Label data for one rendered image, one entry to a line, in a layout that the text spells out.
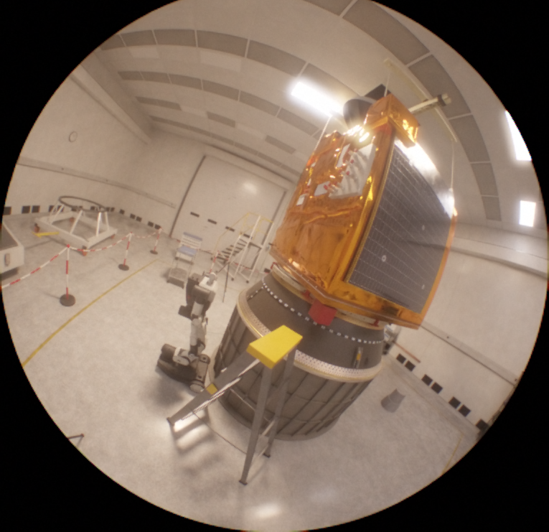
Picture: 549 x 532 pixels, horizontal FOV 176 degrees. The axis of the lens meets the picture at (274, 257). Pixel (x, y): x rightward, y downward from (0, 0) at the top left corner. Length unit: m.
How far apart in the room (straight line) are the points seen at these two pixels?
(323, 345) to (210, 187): 8.83
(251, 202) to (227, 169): 2.17
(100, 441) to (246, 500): 1.32
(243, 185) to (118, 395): 9.18
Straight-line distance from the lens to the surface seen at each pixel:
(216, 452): 2.14
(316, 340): 1.61
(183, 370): 2.41
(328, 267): 1.23
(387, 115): 1.68
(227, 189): 9.39
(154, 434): 2.12
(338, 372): 1.71
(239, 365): 0.98
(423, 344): 6.58
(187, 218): 9.53
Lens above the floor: 2.01
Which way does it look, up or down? 5 degrees down
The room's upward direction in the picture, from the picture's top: 24 degrees clockwise
